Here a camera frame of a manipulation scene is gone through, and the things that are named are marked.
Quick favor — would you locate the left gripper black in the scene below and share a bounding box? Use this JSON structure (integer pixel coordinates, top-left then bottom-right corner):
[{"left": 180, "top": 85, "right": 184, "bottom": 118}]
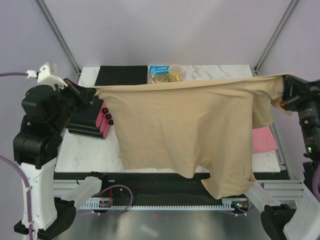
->
[{"left": 52, "top": 76, "right": 97, "bottom": 130}]

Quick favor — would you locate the black pink drawer unit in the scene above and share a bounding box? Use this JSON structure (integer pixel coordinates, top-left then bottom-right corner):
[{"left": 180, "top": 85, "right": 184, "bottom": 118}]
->
[{"left": 66, "top": 96, "right": 114, "bottom": 139}]

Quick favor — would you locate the beige t shirt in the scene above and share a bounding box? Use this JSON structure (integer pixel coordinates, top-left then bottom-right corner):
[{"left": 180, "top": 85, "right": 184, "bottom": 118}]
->
[{"left": 95, "top": 74, "right": 284, "bottom": 199}]

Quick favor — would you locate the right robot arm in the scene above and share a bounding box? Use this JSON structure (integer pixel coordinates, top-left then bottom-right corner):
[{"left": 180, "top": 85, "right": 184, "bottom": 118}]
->
[{"left": 229, "top": 74, "right": 320, "bottom": 240}]

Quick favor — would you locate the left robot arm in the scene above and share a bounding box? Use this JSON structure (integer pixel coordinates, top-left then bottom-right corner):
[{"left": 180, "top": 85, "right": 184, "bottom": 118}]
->
[{"left": 13, "top": 62, "right": 110, "bottom": 240}]

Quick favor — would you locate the black notebook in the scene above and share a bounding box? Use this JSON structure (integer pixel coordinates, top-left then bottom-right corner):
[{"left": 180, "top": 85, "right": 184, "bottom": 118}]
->
[{"left": 94, "top": 65, "right": 148, "bottom": 86}]

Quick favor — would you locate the pink folded t shirt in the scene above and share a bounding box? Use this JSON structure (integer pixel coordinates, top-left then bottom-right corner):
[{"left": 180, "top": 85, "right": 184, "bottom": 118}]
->
[{"left": 252, "top": 126, "right": 278, "bottom": 154}]

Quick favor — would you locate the blue treehouse book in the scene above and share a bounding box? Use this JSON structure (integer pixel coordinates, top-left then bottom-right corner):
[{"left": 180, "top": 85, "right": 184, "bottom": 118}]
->
[{"left": 147, "top": 65, "right": 170, "bottom": 84}]

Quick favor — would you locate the yellow mug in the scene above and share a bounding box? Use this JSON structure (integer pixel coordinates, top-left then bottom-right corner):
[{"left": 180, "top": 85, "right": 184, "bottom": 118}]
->
[{"left": 168, "top": 64, "right": 182, "bottom": 82}]

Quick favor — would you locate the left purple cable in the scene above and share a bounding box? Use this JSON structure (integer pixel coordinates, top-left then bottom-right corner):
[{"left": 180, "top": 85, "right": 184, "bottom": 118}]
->
[{"left": 0, "top": 71, "right": 134, "bottom": 240}]

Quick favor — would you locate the purple cable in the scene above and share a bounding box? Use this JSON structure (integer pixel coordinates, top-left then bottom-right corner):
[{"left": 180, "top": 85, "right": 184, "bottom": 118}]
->
[
  {"left": 232, "top": 164, "right": 320, "bottom": 217},
  {"left": 0, "top": 71, "right": 134, "bottom": 240}
]

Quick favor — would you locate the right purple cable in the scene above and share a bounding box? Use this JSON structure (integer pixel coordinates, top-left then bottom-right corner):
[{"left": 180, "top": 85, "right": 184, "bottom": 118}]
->
[{"left": 232, "top": 164, "right": 320, "bottom": 217}]

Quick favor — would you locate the right aluminium frame post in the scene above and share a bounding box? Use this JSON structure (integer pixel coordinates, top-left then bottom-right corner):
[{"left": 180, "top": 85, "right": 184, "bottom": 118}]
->
[{"left": 251, "top": 0, "right": 301, "bottom": 76}]

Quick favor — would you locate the aluminium frame post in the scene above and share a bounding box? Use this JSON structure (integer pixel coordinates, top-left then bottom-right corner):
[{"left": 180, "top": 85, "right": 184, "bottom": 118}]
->
[
  {"left": 34, "top": 0, "right": 82, "bottom": 77},
  {"left": 251, "top": 0, "right": 301, "bottom": 76}
]

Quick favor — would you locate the aluminium front rail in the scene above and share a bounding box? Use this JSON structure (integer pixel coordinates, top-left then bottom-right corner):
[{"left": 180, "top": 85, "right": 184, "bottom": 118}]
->
[{"left": 53, "top": 179, "right": 305, "bottom": 201}]

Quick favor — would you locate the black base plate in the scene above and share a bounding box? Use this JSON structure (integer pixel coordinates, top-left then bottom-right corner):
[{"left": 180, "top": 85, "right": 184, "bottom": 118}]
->
[{"left": 79, "top": 171, "right": 259, "bottom": 207}]

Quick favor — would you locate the left aluminium frame post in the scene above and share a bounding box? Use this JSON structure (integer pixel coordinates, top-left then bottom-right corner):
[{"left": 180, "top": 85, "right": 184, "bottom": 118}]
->
[{"left": 34, "top": 0, "right": 82, "bottom": 77}]

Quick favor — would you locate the white cable duct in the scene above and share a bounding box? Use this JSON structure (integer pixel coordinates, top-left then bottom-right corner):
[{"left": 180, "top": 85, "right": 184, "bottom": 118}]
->
[{"left": 80, "top": 198, "right": 249, "bottom": 211}]

